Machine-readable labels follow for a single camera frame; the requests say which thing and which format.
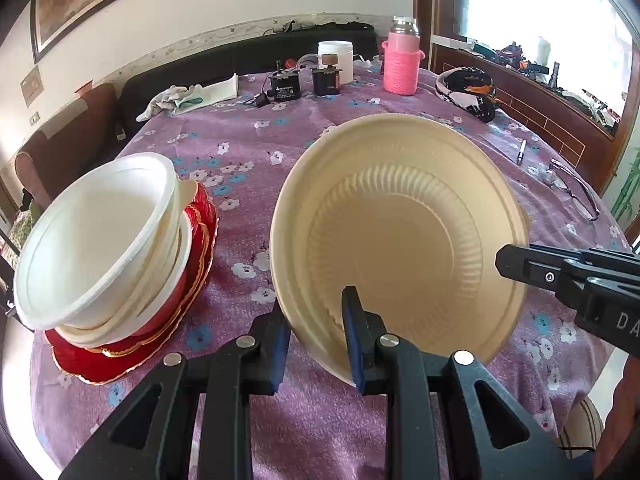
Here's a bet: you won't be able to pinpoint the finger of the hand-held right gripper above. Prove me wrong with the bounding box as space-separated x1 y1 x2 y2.
495 242 640 306

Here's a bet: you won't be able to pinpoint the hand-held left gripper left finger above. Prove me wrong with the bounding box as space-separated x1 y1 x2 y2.
57 302 293 480

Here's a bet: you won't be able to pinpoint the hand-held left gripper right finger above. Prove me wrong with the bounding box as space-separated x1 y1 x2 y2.
341 285 576 480

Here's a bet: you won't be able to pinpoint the cream plastic bowl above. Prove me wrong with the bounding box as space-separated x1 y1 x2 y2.
270 112 531 388
60 179 199 348

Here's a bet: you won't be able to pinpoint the white plastic bowl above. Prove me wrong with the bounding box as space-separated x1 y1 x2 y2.
13 152 180 331
85 212 193 356

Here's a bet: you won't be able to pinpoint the red heart-shaped glass plate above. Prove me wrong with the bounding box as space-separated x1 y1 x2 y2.
44 200 221 386

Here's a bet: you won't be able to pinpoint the person's right forearm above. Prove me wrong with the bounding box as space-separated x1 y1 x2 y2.
592 350 640 480

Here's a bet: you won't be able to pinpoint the eyeglasses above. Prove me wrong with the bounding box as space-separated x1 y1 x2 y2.
542 157 601 222

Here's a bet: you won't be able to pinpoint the tan round stool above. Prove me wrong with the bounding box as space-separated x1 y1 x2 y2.
557 395 606 453

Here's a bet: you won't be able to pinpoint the green bamboo plant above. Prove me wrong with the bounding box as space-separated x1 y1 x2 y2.
612 147 640 221

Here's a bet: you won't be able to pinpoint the brown tiled window ledge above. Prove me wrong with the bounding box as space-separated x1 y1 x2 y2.
430 35 623 173

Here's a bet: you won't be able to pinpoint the purple floral tablecloth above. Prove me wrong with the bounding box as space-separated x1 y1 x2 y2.
30 67 633 480

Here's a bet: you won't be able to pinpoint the black orange white scarf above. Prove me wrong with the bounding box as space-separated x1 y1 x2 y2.
435 66 503 123

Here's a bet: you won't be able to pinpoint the assorted tools pile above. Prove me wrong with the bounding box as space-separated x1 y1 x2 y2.
470 35 623 133

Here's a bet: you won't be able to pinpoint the bottle in pink knitted sleeve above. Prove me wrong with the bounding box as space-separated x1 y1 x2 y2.
381 16 426 96

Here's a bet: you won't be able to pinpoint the black motor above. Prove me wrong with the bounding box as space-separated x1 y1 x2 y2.
269 60 302 102
311 54 344 96

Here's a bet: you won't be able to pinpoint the white plastic sheet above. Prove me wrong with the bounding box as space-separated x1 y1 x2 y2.
172 74 239 111

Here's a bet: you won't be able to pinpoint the white plastic jar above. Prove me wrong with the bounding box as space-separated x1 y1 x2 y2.
317 41 356 83

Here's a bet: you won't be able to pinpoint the white crumpled gloves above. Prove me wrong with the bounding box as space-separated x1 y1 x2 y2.
136 85 188 122

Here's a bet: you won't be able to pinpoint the green patterned cushion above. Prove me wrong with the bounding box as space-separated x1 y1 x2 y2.
9 200 33 256

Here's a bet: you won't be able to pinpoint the black sofa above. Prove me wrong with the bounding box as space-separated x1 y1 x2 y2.
120 22 381 126

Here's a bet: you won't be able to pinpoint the brown armchair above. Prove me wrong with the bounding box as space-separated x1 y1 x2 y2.
14 82 121 206

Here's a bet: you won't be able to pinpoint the small wall plaque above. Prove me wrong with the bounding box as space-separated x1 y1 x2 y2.
20 65 44 108

